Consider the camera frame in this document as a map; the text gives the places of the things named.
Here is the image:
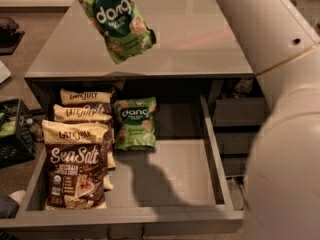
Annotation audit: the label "rear Late July tortilla bag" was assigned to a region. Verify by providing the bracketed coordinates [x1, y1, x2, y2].
[60, 89, 112, 115]

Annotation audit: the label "grey counter cabinet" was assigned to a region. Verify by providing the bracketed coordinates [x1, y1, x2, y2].
[24, 0, 268, 112]

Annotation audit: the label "late july tortilla bag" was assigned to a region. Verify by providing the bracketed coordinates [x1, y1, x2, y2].
[42, 120, 108, 210]
[53, 105, 116, 169]
[60, 89, 112, 115]

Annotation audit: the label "middle Late July tortilla bag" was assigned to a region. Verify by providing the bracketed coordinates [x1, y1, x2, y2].
[53, 105, 116, 169]

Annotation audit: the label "open grey top drawer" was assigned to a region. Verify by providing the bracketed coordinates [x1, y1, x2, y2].
[0, 97, 243, 240]

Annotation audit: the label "front Late July tortilla bag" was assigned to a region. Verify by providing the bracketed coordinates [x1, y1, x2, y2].
[42, 120, 108, 210]

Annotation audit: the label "black plastic crate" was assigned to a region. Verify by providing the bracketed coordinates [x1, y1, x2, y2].
[0, 99, 35, 168]

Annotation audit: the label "dark object on mat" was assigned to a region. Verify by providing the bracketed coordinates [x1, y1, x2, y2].
[0, 17, 25, 55]

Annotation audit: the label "green dang chip bag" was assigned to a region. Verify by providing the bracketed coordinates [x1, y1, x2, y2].
[113, 97, 157, 151]
[78, 0, 156, 64]

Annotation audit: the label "closed grey side drawers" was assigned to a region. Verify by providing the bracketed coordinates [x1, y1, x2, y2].
[212, 97, 268, 177]

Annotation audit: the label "white shoe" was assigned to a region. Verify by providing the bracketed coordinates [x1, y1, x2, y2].
[9, 190, 26, 204]

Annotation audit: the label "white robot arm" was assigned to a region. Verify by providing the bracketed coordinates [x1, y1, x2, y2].
[136, 0, 320, 240]

